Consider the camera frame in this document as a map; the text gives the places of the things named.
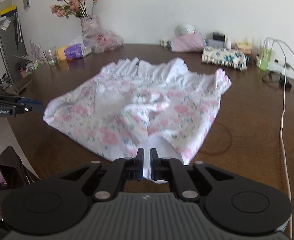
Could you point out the clear printed plastic bag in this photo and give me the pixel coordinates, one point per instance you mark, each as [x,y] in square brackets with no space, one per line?
[101,41]

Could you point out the white socket adapter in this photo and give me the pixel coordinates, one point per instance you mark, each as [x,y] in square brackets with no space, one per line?
[165,43]

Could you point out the stack of snack packets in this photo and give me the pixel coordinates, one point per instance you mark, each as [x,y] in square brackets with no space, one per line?
[245,47]

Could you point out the grey refrigerator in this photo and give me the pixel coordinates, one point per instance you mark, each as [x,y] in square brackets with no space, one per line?
[13,50]

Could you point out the folded pink towel cloth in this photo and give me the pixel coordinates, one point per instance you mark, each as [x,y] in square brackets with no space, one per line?
[188,43]

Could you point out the purple tissue pack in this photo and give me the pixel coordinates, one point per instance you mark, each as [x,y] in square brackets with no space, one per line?
[77,49]

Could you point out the small white bottle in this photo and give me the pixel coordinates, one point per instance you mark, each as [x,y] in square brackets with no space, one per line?
[227,43]

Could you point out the green spray bottle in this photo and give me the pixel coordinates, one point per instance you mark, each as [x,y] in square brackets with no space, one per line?
[265,56]

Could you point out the clear drinking glass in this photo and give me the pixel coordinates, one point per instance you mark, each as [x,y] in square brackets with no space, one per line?
[51,56]

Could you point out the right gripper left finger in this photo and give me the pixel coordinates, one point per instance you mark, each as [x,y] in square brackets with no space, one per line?
[54,205]

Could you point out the small black box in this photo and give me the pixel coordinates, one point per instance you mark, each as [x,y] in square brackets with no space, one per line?
[218,36]

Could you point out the pink artificial flower bouquet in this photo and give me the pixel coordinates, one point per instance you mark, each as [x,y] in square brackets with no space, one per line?
[72,7]

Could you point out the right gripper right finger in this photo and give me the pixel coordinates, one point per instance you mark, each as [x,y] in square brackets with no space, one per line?
[232,202]

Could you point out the teal flower folded cloth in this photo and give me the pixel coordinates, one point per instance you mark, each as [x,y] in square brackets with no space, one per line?
[225,57]

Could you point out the pink floral ruffled garment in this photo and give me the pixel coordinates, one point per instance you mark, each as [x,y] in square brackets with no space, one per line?
[133,104]

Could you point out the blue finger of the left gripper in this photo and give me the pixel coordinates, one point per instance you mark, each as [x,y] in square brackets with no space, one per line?
[32,105]

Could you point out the white power strip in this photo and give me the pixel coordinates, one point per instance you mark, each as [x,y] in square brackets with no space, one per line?
[277,68]

